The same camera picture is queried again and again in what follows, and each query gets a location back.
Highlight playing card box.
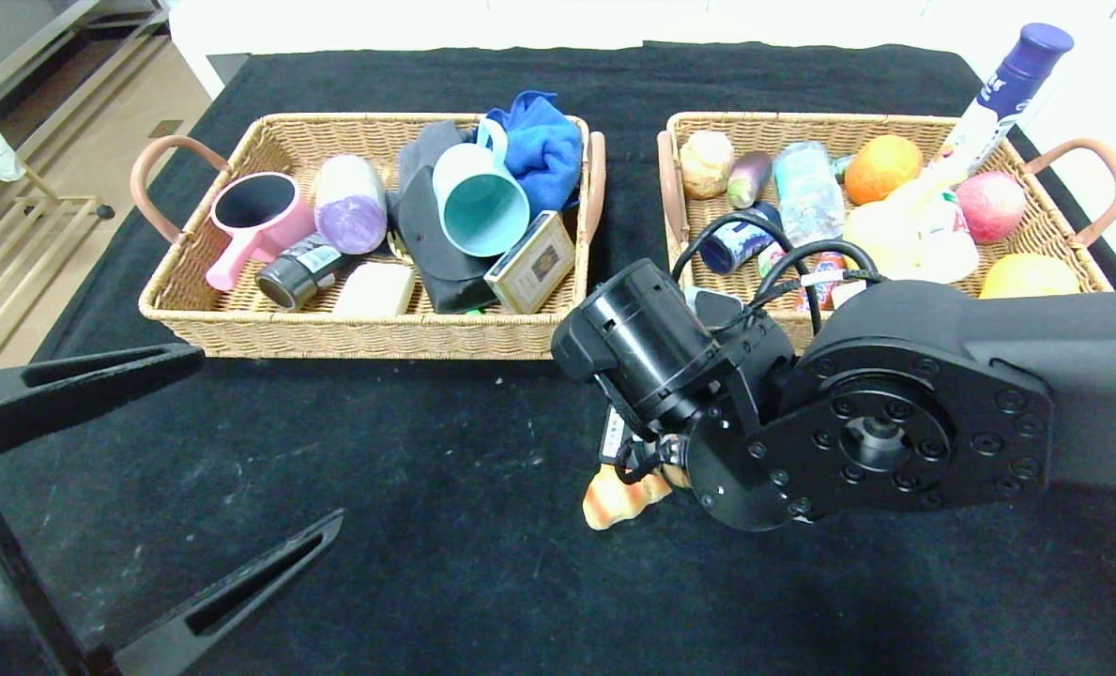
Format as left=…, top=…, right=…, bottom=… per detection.
left=482, top=210, right=576, bottom=315

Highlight teal plastic cup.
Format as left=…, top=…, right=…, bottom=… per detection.
left=431, top=117, right=531, bottom=257

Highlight croissant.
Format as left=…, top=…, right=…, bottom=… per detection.
left=583, top=463, right=679, bottom=531

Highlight purple garbage bag roll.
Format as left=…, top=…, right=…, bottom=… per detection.
left=313, top=154, right=388, bottom=255

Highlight clear water bottle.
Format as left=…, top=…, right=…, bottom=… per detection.
left=772, top=142, right=849, bottom=250

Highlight yellow lemon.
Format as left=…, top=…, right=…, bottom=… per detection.
left=842, top=202, right=923, bottom=283

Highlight black glasses case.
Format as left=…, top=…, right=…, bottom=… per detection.
left=387, top=167, right=497, bottom=315

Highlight blue cloth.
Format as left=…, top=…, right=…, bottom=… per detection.
left=482, top=91, right=585, bottom=222

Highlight white soap bar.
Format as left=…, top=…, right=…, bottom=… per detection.
left=332, top=261, right=418, bottom=316

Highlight blue can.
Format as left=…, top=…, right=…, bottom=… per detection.
left=708, top=211, right=784, bottom=276

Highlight toy burger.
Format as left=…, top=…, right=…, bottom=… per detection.
left=680, top=131, right=737, bottom=200

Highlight grey cloth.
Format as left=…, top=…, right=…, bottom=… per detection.
left=398, top=121, right=469, bottom=193

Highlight purple eggplant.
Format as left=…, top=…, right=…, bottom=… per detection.
left=727, top=150, right=776, bottom=209

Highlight black table cloth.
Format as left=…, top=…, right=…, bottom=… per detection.
left=0, top=42, right=1116, bottom=676

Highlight black cosmetic tube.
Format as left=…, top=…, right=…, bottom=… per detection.
left=255, top=235, right=352, bottom=312

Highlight orange candy roll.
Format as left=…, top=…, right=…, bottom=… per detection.
left=806, top=250, right=848, bottom=311

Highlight pink mug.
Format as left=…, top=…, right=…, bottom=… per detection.
left=206, top=172, right=316, bottom=292

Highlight orange fruit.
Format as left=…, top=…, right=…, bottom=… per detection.
left=843, top=135, right=923, bottom=207

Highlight yellow banana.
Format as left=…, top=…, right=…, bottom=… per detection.
left=884, top=174, right=955, bottom=219

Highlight white yogurt bottle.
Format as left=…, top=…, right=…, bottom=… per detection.
left=914, top=188, right=979, bottom=285

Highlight red peach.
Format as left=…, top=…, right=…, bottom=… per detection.
left=954, top=171, right=1026, bottom=244

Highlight yellow mango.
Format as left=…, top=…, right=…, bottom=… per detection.
left=978, top=253, right=1081, bottom=300

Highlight white spray bottle purple cap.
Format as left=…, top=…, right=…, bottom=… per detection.
left=924, top=23, right=1075, bottom=183

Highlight beige wheeled rack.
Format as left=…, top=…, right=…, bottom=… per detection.
left=0, top=167, right=119, bottom=372

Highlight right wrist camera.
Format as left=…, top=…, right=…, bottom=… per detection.
left=687, top=286, right=748, bottom=330

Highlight black camera cable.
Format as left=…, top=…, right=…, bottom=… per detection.
left=672, top=211, right=885, bottom=336

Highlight black braided cable white tag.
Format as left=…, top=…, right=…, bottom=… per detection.
left=743, top=267, right=889, bottom=313

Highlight wicker basket brown handles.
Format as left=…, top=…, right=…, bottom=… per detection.
left=656, top=112, right=1116, bottom=353
left=130, top=113, right=607, bottom=361

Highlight beige shelf frame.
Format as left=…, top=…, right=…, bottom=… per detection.
left=0, top=0, right=176, bottom=118

